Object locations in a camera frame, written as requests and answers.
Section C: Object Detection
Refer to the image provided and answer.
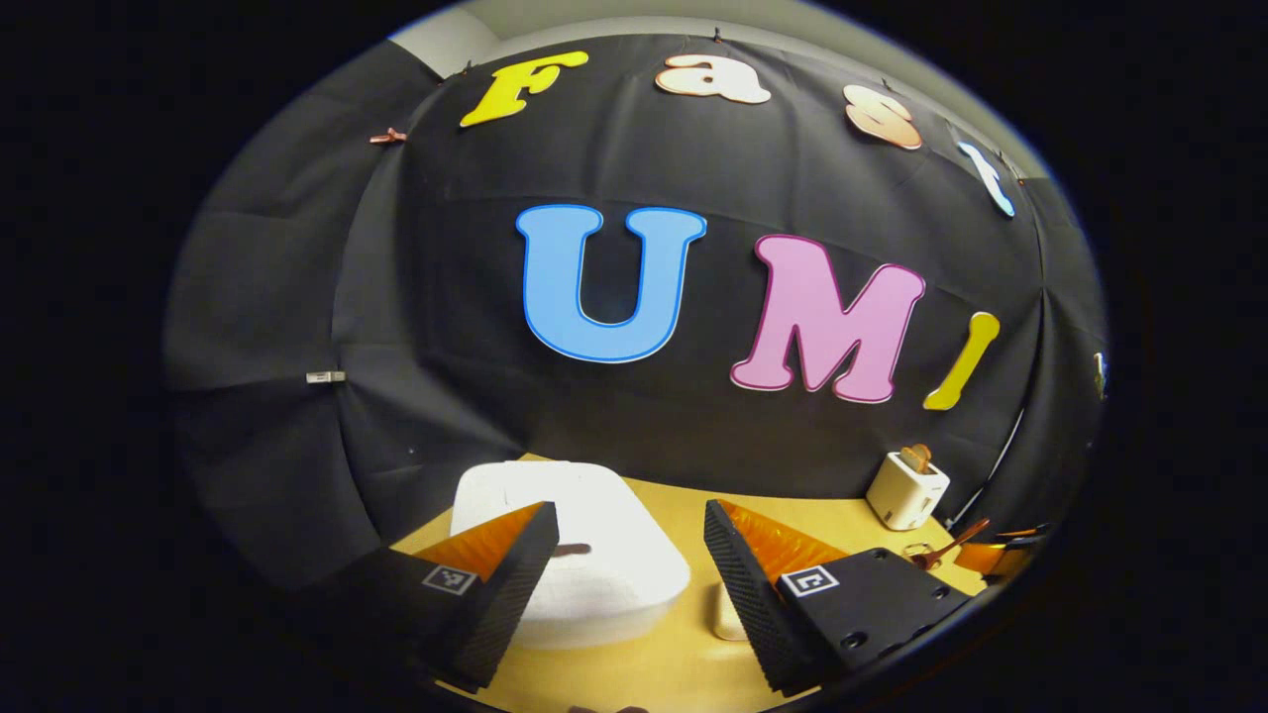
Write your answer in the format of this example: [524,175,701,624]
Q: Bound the white rice cooker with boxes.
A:
[450,460,691,650]

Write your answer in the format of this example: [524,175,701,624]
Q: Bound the thin white cable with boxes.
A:
[946,408,1026,528]

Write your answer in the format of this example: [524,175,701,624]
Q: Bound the clear plastic container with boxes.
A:
[711,579,754,642]

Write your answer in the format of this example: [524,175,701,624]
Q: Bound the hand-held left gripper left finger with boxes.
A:
[297,500,561,692]

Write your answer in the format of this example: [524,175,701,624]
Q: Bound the white toaster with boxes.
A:
[866,451,951,532]

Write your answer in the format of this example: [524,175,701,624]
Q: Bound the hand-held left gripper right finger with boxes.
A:
[703,498,977,699]

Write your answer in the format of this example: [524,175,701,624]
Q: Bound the black backdrop cloth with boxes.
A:
[163,35,1109,595]

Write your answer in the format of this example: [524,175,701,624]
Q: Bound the brown wooden spoon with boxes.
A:
[909,518,992,571]

